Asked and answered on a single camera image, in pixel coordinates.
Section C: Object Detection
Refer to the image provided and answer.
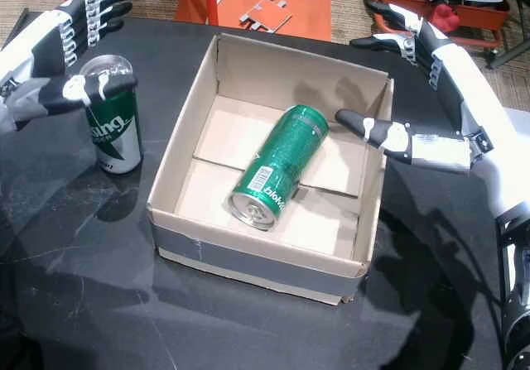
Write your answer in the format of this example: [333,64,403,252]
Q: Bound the open cardboard box grey tape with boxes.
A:
[147,33,394,306]

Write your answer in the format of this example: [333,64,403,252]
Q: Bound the grey metal stand leg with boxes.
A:
[488,38,530,69]

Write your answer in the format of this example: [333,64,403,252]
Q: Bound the orange plate grey clips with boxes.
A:
[238,0,293,34]

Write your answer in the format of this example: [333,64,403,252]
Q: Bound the white board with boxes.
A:
[503,105,530,137]

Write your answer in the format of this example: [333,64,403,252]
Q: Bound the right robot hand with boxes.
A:
[334,0,530,218]

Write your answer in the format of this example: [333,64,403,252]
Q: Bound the green cider can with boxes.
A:
[226,103,330,233]
[78,54,144,175]

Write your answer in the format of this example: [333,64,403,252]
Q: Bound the red rubber object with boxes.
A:
[430,3,460,31]

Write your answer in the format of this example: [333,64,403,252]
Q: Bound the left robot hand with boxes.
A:
[0,0,138,133]

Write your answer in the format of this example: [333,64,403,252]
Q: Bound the orange metal frame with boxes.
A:
[174,0,332,42]

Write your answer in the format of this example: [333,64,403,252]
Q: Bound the orange wheeled cart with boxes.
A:
[364,0,511,50]

